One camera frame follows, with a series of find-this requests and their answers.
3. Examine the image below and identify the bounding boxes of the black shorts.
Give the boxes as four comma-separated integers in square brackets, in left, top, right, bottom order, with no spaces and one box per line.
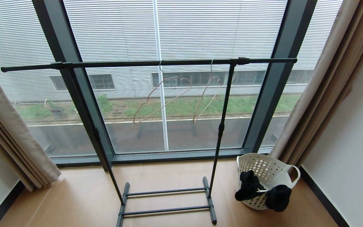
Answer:
[235,170,266,201]

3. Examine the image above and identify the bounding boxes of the pink clothes hanger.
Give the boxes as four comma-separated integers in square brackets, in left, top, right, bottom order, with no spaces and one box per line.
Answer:
[133,60,192,124]
[193,59,222,124]

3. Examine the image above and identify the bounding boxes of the black clothes rack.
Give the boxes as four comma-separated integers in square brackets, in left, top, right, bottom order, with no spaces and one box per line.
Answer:
[1,57,298,227]

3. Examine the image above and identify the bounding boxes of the white laundry basket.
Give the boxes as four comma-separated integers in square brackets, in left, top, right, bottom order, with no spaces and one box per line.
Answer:
[236,153,301,211]

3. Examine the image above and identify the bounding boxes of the window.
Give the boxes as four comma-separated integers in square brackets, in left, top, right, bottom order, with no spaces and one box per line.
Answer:
[0,0,344,167]

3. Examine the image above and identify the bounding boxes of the black garment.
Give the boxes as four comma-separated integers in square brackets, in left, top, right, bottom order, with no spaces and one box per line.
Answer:
[265,185,292,212]

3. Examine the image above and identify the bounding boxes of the beige curtain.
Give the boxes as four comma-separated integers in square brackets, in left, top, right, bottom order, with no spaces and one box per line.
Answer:
[268,0,363,167]
[0,55,61,192]

